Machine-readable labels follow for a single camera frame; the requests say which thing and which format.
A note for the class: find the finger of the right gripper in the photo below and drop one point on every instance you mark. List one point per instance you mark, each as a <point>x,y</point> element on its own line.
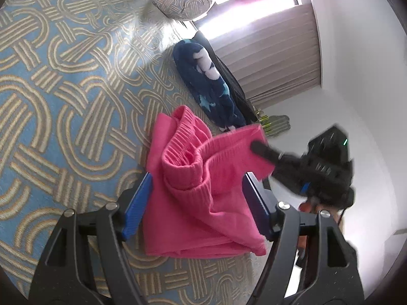
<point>270,154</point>

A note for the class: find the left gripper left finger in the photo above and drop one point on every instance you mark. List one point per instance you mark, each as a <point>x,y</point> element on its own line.
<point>64,272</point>

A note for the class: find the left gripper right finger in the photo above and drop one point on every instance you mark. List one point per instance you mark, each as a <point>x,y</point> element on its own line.
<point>329,274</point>

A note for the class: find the pink pants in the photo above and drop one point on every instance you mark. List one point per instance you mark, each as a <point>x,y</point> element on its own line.
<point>197,208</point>

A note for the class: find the person right hand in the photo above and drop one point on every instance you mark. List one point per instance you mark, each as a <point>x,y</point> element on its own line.
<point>308,207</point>

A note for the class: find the black folded garment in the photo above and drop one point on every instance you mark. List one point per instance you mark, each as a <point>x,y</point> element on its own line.
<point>236,92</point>

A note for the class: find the navy star fleece garment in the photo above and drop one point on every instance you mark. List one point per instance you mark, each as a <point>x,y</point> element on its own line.
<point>206,84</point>

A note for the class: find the beige curtain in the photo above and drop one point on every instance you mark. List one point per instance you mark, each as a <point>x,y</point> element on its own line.
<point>273,58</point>

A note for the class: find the patterned bed cover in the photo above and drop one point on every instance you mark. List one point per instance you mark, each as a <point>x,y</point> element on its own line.
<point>82,82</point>

